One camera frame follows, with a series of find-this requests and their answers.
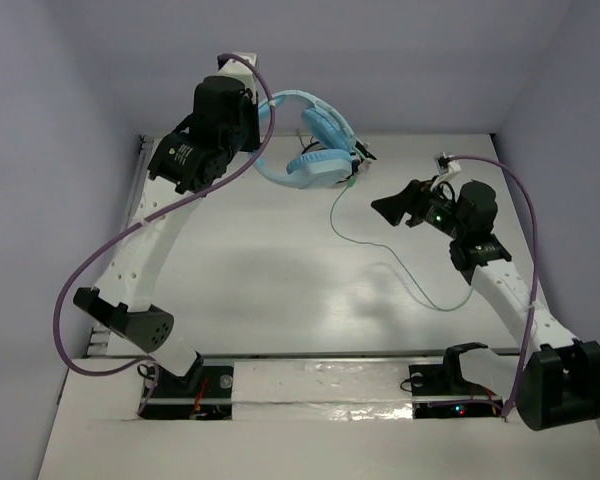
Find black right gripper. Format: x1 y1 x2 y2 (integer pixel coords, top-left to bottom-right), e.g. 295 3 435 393
371 175 466 240

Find light blue headphones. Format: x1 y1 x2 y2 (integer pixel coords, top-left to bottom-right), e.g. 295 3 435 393
253 90 364 190

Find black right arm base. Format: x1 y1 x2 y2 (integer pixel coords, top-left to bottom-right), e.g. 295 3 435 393
399 342 503 419

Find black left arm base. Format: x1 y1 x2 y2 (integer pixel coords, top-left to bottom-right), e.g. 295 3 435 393
137 364 234 421

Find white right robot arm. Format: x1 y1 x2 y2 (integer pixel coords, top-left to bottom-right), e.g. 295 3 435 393
371 178 600 431

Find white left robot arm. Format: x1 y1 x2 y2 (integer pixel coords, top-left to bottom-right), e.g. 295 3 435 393
73 74 260 394

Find black and white headphones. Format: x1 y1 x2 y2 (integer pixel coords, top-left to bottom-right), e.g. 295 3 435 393
296 130 377 169

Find silver tape strip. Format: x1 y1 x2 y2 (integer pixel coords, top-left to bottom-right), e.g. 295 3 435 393
231 359 413 422

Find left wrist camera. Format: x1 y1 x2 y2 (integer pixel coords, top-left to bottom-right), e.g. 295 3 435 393
217 52 258 84

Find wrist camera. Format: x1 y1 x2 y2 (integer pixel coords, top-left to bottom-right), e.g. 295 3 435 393
434 153 461 185
217 52 258 84

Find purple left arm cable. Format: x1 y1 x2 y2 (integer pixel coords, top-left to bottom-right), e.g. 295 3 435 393
52 52 277 416

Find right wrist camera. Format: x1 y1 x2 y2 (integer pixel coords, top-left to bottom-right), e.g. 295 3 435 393
434 153 461 185

